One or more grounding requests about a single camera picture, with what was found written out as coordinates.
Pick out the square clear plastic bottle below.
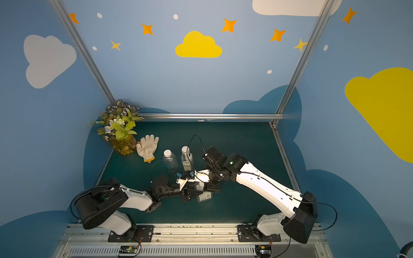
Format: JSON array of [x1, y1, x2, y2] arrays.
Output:
[[197, 190, 213, 203]]

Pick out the tall clear labelled bottle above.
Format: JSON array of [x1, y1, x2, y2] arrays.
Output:
[[181, 152, 194, 172]]

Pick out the round clear plastic bottle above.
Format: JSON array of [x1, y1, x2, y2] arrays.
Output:
[[163, 153, 178, 173]]

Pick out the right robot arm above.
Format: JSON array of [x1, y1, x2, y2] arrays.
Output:
[[202, 147, 317, 244]]

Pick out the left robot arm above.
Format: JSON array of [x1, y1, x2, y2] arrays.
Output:
[[72, 176, 204, 240]]

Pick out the white knitted work glove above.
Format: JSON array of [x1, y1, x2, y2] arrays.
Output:
[[136, 134, 159, 163]]

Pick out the right circuit board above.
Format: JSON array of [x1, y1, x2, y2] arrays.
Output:
[[254, 245, 272, 258]]

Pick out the circuit board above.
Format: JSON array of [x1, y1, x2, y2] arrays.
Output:
[[254, 245, 272, 258], [118, 245, 140, 258]]

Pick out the left circuit board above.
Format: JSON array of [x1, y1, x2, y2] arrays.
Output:
[[118, 245, 140, 258]]

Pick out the artificial potted plant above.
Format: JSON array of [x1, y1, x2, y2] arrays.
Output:
[[90, 100, 145, 156]]

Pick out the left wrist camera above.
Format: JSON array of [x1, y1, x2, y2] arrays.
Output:
[[176, 173, 191, 191]]

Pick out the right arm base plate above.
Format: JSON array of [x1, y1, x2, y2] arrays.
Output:
[[237, 223, 281, 243]]

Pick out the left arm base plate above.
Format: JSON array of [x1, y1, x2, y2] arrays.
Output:
[[108, 225, 154, 243]]

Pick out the aluminium back rail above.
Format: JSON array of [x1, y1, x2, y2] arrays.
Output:
[[140, 113, 284, 120]]

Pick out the right side table rail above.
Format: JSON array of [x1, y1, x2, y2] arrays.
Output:
[[270, 120, 301, 192]]

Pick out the table rail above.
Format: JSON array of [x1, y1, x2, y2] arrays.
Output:
[[270, 120, 301, 192], [95, 149, 114, 186]]

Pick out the left side table rail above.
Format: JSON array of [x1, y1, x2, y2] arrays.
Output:
[[95, 149, 114, 186]]

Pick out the right aluminium frame post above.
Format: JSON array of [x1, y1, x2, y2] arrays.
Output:
[[276, 0, 335, 115]]

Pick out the aluminium frame post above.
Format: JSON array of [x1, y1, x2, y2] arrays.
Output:
[[49, 0, 116, 105], [276, 0, 335, 115]]

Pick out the left aluminium frame post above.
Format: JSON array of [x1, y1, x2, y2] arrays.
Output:
[[49, 0, 116, 105]]

